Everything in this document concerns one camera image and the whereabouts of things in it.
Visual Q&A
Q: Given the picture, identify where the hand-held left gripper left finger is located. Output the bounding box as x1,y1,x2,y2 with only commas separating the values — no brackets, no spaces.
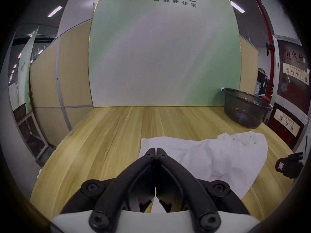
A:
59,148,156,230

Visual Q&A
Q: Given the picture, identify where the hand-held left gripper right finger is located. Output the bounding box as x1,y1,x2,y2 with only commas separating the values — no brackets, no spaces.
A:
156,148,251,231

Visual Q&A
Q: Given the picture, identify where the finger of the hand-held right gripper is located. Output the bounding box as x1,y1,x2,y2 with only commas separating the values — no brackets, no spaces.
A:
275,152,305,179

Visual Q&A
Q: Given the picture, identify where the white cloth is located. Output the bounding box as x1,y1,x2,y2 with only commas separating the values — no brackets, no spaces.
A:
138,131,268,213

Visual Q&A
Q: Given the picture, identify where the black plastic basin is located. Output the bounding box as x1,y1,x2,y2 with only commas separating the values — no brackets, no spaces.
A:
223,88,273,129

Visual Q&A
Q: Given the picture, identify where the grey metal rack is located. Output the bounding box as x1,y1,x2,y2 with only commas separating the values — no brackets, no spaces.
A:
13,103,49,160

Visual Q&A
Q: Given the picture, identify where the dark red wall cabinet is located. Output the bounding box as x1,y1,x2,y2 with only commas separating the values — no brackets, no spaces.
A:
272,35,311,150

